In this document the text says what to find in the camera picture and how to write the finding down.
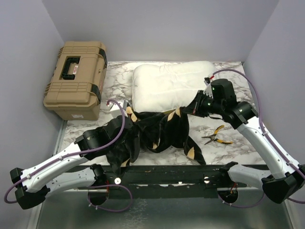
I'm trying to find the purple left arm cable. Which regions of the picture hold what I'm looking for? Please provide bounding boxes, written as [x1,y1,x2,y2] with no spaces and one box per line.
[4,99,126,204]

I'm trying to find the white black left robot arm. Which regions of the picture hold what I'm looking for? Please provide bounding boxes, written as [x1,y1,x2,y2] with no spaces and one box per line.
[10,115,134,209]

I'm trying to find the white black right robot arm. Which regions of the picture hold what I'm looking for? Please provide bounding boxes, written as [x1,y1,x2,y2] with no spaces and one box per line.
[183,79,305,204]

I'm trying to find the yellow handled pliers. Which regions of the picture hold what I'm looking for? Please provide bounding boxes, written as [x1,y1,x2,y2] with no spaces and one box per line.
[201,125,233,146]

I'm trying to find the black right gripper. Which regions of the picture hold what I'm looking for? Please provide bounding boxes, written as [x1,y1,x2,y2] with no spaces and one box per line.
[183,89,224,117]

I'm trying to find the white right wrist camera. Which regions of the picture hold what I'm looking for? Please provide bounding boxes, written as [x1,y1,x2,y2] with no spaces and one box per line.
[203,74,214,97]

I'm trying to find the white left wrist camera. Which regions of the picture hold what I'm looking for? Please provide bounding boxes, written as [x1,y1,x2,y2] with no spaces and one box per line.
[107,100,128,118]

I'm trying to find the tan plastic tool case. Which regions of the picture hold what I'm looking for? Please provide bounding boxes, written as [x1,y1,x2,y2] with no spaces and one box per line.
[43,41,108,121]

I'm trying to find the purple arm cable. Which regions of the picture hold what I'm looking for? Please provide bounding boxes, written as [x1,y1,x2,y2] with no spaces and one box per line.
[4,99,126,204]
[212,69,305,204]

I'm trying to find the black yellow flower pillowcase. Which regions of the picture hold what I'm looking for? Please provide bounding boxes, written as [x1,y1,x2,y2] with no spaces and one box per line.
[106,106,206,176]

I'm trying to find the white pillow yellow edge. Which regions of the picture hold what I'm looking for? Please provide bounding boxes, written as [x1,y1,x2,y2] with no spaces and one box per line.
[132,61,216,112]

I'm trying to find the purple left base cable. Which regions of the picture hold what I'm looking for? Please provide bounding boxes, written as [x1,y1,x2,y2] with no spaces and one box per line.
[87,183,133,212]

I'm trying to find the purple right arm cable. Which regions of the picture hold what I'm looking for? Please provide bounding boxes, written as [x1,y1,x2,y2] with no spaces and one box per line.
[212,69,305,204]

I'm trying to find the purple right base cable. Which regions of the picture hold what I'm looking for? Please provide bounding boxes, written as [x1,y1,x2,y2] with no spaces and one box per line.
[218,187,266,208]

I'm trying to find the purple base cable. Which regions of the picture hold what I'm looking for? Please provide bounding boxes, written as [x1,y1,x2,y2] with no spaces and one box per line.
[218,187,266,208]
[87,183,133,212]

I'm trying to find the black mounting rail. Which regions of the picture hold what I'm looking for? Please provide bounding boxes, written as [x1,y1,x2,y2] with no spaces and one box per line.
[78,164,253,200]

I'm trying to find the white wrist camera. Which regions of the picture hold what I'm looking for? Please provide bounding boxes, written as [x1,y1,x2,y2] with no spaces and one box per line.
[107,100,128,118]
[203,74,214,97]

